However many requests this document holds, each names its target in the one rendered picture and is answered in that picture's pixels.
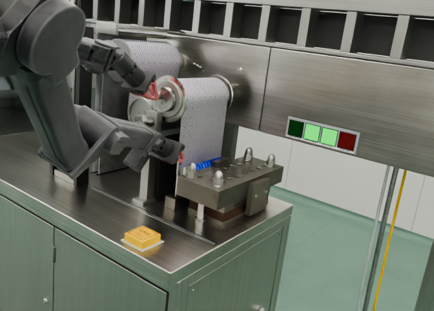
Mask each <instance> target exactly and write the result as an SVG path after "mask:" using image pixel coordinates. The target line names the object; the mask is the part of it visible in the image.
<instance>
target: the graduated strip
mask: <svg viewBox="0 0 434 311"><path fill-rule="evenodd" d="M91 189H93V190H95V191H98V192H100V193H102V194H104V195H106V196H108V197H110V198H113V199H114V200H117V201H119V202H121V203H123V204H125V205H127V206H130V207H132V208H134V209H136V210H138V211H140V212H142V213H144V214H146V215H149V216H151V217H153V218H155V219H157V220H160V221H162V222H164V223H166V224H168V225H170V226H172V227H174V228H176V229H178V230H181V231H183V232H185V233H187V234H189V235H192V236H193V237H196V238H197V239H200V240H202V241H204V242H206V243H208V244H211V245H213V246H214V245H215V244H217V242H214V241H212V240H210V239H208V238H206V237H204V236H201V235H199V234H197V233H195V232H193V231H191V230H188V229H187V228H184V227H182V226H180V225H178V224H175V223H173V222H171V221H169V220H167V219H164V218H163V217H160V216H158V215H156V214H154V213H151V212H149V211H147V210H145V209H143V208H141V207H139V206H136V205H134V204H132V203H130V202H127V201H126V200H123V199H122V198H119V197H117V196H115V195H112V194H110V193H108V192H106V191H103V190H102V189H99V188H97V187H95V186H94V187H91Z"/></svg>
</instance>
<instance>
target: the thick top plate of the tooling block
mask: <svg viewBox="0 0 434 311"><path fill-rule="evenodd" d="M243 158H244V156H243V157H240V158H236V159H234V160H233V162H232V163H231V164H227V165H225V166H221V167H213V166H210V167H206V168H203V169H200V170H197V178H195V179H189V178H186V177H185V175H180V176H178V181H177V189H176V194H177V195H179V196H182V197H185V198H187V199H189V200H192V201H194V202H197V203H199V204H202V205H204V206H207V207H208V208H211V209H214V210H216V211H217V210H219V209H222V208H224V207H226V206H228V205H231V204H233V203H235V202H238V201H239V200H242V199H244V198H246V197H247V194H248V189H249V183H250V182H253V181H255V180H258V179H260V178H263V177H267V178H270V180H269V187H271V186H273V185H275V184H278V183H280V182H281V181H282V175H283V170H284V167H283V166H280V165H278V164H275V167H267V166H265V165H266V161H265V160H260V159H258V158H255V157H253V160H244V159H243ZM217 171H221V172H222V173H223V179H224V181H223V187H222V188H217V187H214V186H212V179H213V178H214V174H215V172H217Z"/></svg>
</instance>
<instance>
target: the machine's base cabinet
mask: <svg viewBox="0 0 434 311"><path fill-rule="evenodd" d="M290 221H291V215H290V216H288V217H286V218H285V219H283V220H281V221H280V222H278V223H276V224H274V225H273V226H271V227H270V228H267V229H266V230H264V231H263V232H261V233H259V234H258V235H256V236H254V237H253V238H251V239H249V240H248V241H246V242H244V243H243V244H241V245H239V246H237V247H236V248H234V249H233V250H231V251H229V252H227V253H226V254H224V255H222V256H221V257H219V258H217V259H216V260H214V261H213V262H211V263H209V264H207V265H205V266H204V267H202V268H200V269H199V270H197V271H195V272H194V273H192V274H190V275H189V276H187V277H185V278H184V279H182V280H181V281H178V282H177V283H175V284H174V285H172V286H170V287H169V286H167V285H165V284H163V283H161V282H160V281H158V280H156V279H155V278H153V277H151V276H149V275H147V274H146V273H144V272H142V271H141V270H139V269H137V268H135V267H134V266H132V265H130V264H129V263H126V262H125V261H123V260H122V259H120V258H118V257H116V256H115V255H113V254H111V253H109V252H108V251H106V250H104V249H103V248H101V247H99V246H97V245H96V244H94V243H92V242H90V241H88V240H87V239H85V238H83V237H82V236H80V235H78V234H77V233H75V232H73V231H71V230H70V229H68V228H66V227H64V226H62V225H61V224H59V223H58V222H56V221H54V220H52V219H50V218H49V217H47V216H45V215H44V214H42V213H40V212H38V211H37V210H35V209H33V208H31V207H30V206H28V205H26V204H24V203H23V202H21V201H19V200H17V199H16V198H14V197H12V196H11V195H9V194H7V193H5V192H4V191H2V190H0V311H259V310H260V309H261V307H262V308H264V309H265V311H275V308H276V301H277V297H278V289H279V286H280V278H281V274H282V267H283V263H284V255H285V249H286V244H287V237H288V233H289V226H290Z"/></svg>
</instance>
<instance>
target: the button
mask: <svg viewBox="0 0 434 311"><path fill-rule="evenodd" d="M160 239H161V234H159V233H157V232H155V231H153V230H151V229H149V228H147V227H145V226H141V227H139V228H136V229H134V230H131V231H128V232H126V233H125V241H127V242H129V243H131V244H133V245H135V246H137V247H138V248H140V249H144V248H147V247H149V246H151V245H153V244H156V243H157V242H160Z"/></svg>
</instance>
